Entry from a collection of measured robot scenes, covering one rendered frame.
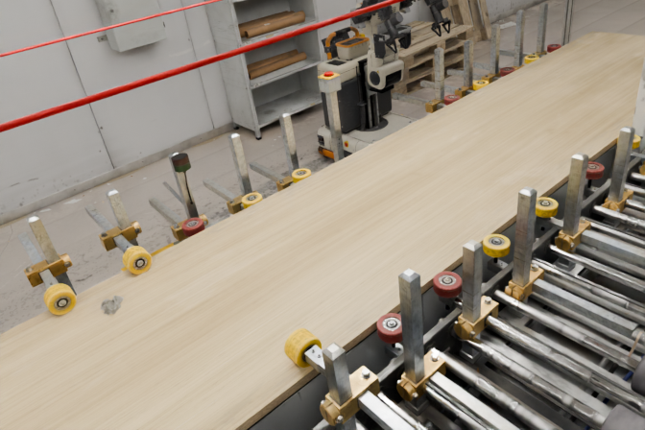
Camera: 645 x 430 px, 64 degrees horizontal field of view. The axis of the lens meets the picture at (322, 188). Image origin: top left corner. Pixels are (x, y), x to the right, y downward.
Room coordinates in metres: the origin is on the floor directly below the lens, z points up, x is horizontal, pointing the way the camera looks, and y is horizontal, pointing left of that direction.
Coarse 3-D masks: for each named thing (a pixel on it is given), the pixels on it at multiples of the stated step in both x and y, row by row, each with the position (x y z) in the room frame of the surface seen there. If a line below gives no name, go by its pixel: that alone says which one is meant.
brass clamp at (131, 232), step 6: (132, 222) 1.60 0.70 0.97; (114, 228) 1.57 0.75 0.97; (120, 228) 1.57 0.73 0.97; (126, 228) 1.56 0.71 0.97; (132, 228) 1.57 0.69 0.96; (138, 228) 1.58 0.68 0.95; (108, 234) 1.54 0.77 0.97; (114, 234) 1.53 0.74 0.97; (120, 234) 1.54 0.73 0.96; (126, 234) 1.55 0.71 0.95; (132, 234) 1.57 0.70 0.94; (102, 240) 1.51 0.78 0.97; (108, 240) 1.52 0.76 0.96; (108, 246) 1.51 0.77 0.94; (114, 246) 1.52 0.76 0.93
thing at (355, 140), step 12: (384, 120) 3.80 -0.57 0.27; (396, 120) 3.74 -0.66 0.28; (408, 120) 3.71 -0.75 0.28; (324, 132) 3.75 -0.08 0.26; (348, 132) 3.64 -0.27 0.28; (360, 132) 3.61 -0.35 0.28; (372, 132) 3.57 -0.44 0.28; (384, 132) 3.54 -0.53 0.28; (324, 144) 3.74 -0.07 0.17; (348, 144) 3.50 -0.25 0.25; (360, 144) 3.42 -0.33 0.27
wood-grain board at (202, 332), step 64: (576, 64) 2.70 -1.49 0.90; (640, 64) 2.56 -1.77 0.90; (448, 128) 2.14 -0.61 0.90; (512, 128) 2.04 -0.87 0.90; (576, 128) 1.94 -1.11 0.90; (320, 192) 1.73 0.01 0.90; (384, 192) 1.66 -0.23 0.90; (448, 192) 1.59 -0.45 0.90; (512, 192) 1.53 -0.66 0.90; (192, 256) 1.43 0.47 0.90; (256, 256) 1.37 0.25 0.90; (320, 256) 1.32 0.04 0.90; (384, 256) 1.27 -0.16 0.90; (448, 256) 1.23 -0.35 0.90; (64, 320) 1.20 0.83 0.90; (128, 320) 1.16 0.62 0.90; (192, 320) 1.12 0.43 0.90; (256, 320) 1.08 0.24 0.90; (320, 320) 1.04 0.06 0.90; (0, 384) 0.98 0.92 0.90; (64, 384) 0.95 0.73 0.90; (128, 384) 0.92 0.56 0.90; (192, 384) 0.89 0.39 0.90; (256, 384) 0.86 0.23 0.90
